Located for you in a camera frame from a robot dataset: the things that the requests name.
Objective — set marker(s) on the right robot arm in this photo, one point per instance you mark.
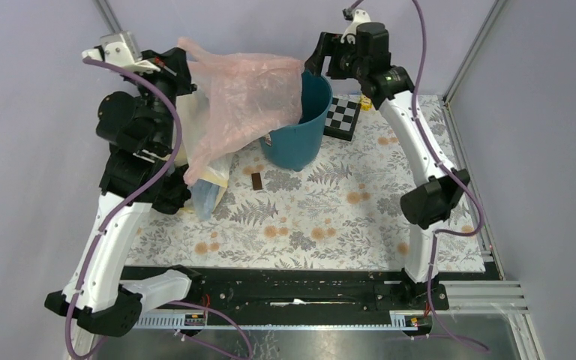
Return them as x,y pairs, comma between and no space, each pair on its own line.
439,186

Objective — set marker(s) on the black white checkered board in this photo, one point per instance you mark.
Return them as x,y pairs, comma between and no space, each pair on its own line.
342,117

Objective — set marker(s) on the small brown wooden block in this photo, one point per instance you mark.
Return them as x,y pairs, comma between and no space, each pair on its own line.
256,180

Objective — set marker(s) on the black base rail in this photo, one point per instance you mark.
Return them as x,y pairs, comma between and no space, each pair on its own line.
231,290

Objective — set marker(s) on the right aluminium frame post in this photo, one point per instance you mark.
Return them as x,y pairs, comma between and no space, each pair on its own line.
486,28

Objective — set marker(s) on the black plastic trash bag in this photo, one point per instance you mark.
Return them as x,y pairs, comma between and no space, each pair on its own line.
173,195

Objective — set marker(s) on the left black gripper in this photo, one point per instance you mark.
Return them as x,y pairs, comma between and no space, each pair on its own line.
174,68

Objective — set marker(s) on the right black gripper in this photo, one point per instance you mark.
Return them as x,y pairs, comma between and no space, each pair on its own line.
327,41

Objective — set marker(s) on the floral patterned tablecloth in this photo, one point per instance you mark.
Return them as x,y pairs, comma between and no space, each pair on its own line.
342,211

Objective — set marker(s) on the left aluminium frame post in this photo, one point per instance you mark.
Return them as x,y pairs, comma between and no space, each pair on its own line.
108,16

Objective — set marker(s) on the slotted cable duct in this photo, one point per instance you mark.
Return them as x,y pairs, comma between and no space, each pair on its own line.
282,319

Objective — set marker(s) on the teal plastic trash bin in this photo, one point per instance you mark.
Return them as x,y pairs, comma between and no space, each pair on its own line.
294,147

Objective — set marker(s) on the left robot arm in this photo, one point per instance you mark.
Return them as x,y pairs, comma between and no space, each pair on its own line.
144,136

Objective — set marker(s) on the aluminium frame post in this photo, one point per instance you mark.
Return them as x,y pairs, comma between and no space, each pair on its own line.
486,28
108,16

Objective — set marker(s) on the pink plastic trash bag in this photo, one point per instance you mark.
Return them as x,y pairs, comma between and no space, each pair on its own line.
249,95

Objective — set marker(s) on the large clear bag of bags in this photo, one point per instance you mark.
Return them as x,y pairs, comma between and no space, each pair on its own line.
207,192

